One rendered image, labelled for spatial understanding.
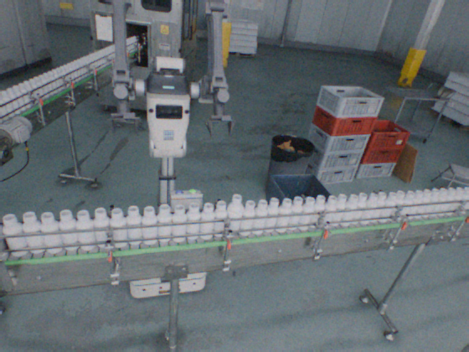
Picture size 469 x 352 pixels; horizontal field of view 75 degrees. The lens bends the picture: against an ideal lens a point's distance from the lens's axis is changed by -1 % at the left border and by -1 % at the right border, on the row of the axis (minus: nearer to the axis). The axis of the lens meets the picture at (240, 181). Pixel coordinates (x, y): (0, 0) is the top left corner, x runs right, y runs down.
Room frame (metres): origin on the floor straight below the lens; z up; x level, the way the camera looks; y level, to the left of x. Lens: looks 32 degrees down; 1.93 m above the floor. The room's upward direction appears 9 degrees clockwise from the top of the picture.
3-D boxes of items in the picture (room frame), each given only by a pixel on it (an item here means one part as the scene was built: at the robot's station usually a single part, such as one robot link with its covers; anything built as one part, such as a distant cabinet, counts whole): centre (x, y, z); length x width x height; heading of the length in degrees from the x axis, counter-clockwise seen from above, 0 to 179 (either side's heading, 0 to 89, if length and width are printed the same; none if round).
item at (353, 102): (3.54, -1.08, 1.00); 0.61 x 0.41 x 0.22; 118
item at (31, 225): (0.77, 0.71, 1.08); 0.06 x 0.06 x 0.17
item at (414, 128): (5.40, -2.73, 0.49); 1.05 x 0.55 x 0.99; 111
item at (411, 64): (10.31, -4.66, 0.55); 0.40 x 0.40 x 1.10; 21
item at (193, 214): (0.98, 0.17, 1.08); 0.06 x 0.06 x 0.17
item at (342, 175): (3.54, -1.09, 0.11); 0.61 x 0.41 x 0.22; 117
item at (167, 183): (1.67, 0.47, 0.65); 0.11 x 0.11 x 0.40; 20
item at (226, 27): (8.77, 1.06, 0.55); 0.40 x 0.40 x 1.10; 21
